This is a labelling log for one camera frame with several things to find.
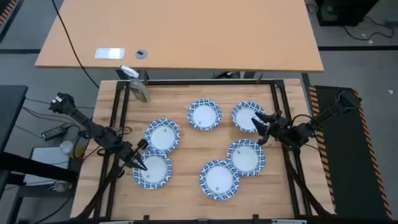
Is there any light orange wooden desk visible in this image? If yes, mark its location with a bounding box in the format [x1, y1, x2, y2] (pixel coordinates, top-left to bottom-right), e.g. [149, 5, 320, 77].
[34, 0, 325, 73]

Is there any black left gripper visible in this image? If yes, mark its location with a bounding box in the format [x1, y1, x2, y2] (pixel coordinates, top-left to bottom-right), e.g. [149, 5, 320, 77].
[112, 139, 148, 171]

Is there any clear bottle with yellow liquid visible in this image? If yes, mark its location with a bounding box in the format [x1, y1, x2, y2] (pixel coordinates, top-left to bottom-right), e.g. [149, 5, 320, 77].
[58, 140, 85, 160]

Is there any thin dark floor cable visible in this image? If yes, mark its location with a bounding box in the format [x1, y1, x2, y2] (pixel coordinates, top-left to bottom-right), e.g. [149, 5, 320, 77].
[24, 98, 96, 110]

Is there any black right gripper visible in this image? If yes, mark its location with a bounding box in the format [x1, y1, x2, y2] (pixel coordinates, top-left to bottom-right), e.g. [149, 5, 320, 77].
[251, 112, 298, 147]

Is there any thin black floor cable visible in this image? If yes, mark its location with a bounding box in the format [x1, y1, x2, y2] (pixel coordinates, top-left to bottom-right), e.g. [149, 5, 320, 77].
[341, 15, 395, 41]

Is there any white rectangular desk plate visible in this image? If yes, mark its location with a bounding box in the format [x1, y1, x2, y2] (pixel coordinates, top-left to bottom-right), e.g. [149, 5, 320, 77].
[94, 47, 126, 60]

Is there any black aluminium table frame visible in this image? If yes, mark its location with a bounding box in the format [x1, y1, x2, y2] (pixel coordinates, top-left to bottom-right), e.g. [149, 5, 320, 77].
[74, 79, 335, 224]

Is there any black horizontal beam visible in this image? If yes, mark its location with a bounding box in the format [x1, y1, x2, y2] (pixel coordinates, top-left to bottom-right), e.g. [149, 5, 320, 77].
[0, 151, 78, 183]

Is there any narrow hazard striped floor mat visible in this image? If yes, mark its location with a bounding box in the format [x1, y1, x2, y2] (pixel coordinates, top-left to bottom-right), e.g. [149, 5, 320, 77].
[0, 0, 20, 41]

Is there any clear spray bottle white head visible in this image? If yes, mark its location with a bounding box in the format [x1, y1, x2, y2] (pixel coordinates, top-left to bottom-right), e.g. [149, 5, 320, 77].
[119, 65, 149, 103]

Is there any black computer case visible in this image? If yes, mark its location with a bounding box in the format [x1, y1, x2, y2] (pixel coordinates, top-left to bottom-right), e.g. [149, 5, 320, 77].
[315, 0, 380, 27]

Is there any black power adapter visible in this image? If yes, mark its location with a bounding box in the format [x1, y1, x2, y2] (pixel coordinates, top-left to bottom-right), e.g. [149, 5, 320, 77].
[41, 123, 70, 141]

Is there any black desk foot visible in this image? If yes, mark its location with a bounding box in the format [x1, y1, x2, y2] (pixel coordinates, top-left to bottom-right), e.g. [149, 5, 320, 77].
[213, 70, 242, 79]

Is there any blue patterned white paper bowl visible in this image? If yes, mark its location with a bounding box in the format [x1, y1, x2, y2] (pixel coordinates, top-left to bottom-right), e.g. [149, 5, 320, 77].
[144, 118, 181, 154]
[132, 150, 173, 190]
[231, 100, 267, 134]
[199, 159, 241, 201]
[187, 98, 223, 131]
[226, 138, 266, 177]

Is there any white flat box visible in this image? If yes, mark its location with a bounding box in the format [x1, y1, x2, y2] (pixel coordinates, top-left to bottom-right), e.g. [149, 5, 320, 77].
[24, 146, 71, 187]

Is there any long black cable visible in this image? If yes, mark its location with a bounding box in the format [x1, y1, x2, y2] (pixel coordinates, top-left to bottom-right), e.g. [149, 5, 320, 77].
[50, 0, 100, 90]

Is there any black mat with hazard stripes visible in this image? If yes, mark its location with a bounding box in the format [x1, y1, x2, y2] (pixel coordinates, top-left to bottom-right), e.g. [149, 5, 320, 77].
[308, 84, 394, 221]

